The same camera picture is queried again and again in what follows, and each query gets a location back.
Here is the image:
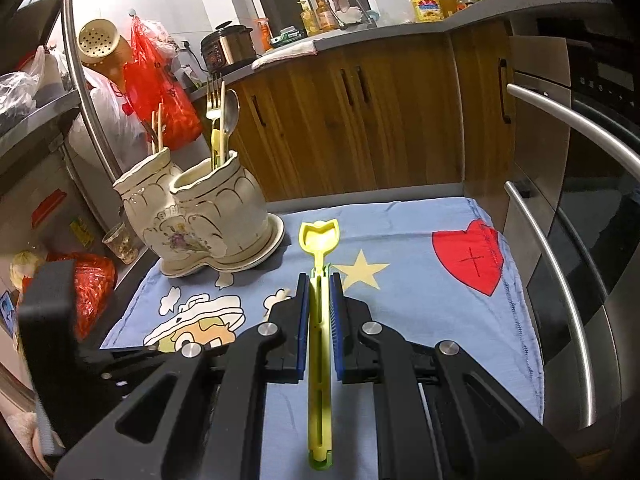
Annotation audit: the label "cream floral ceramic utensil holder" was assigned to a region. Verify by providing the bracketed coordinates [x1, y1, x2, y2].
[113, 148, 284, 278]

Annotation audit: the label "electric pressure cooker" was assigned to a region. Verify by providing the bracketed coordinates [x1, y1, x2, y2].
[200, 21, 257, 75]

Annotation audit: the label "gold colander ladle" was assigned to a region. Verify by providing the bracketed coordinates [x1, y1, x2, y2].
[77, 18, 132, 92]

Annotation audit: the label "yellow bottle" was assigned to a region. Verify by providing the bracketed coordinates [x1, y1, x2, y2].
[299, 1, 320, 37]

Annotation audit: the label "amber bottle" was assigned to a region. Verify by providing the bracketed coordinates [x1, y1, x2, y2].
[316, 0, 338, 32]

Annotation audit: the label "yellow green plastic utensil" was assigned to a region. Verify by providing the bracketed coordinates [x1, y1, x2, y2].
[298, 219, 340, 470]

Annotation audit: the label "red plastic bag on shelf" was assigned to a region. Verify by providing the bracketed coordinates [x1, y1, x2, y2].
[47, 252, 117, 340]

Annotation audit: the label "white towel on counter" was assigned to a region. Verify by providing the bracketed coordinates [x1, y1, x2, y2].
[252, 39, 318, 70]

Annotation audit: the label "white plastic bag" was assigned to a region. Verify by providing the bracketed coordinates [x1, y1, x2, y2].
[67, 67, 148, 172]

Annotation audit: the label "metal shelf rack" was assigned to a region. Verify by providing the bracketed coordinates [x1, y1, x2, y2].
[0, 0, 126, 261]

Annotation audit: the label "silver spoon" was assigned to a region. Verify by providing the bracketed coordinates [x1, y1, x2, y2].
[221, 89, 240, 164]

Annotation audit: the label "blue cartoon cloth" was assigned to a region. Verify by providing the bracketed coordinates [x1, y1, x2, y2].
[98, 196, 546, 480]

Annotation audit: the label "plastic cup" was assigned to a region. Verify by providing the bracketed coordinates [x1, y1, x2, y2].
[102, 222, 139, 266]

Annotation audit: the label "wooden kitchen cabinets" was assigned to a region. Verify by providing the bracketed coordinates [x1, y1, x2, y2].
[228, 20, 514, 203]

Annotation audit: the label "red plastic bag hanging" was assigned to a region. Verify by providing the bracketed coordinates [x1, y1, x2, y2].
[122, 16, 202, 151]

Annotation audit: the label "yellow oil jug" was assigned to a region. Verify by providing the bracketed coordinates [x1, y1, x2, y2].
[410, 0, 444, 23]

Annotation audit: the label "built-in oven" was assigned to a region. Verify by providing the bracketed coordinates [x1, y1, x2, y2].
[506, 18, 639, 456]

